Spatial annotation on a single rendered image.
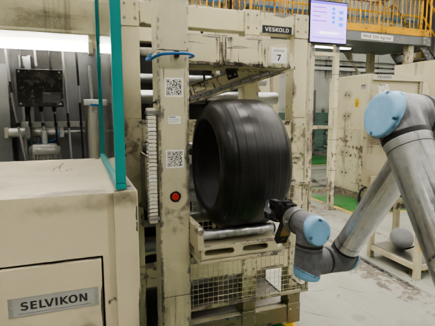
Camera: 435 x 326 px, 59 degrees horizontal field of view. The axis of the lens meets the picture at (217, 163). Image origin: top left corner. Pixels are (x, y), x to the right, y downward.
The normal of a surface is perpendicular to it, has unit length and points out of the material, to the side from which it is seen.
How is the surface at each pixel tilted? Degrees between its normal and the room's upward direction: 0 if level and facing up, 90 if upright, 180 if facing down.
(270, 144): 68
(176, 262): 90
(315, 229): 85
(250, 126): 53
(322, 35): 90
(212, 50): 90
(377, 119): 79
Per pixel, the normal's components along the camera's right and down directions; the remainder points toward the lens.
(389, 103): -0.92, -0.13
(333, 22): 0.34, 0.12
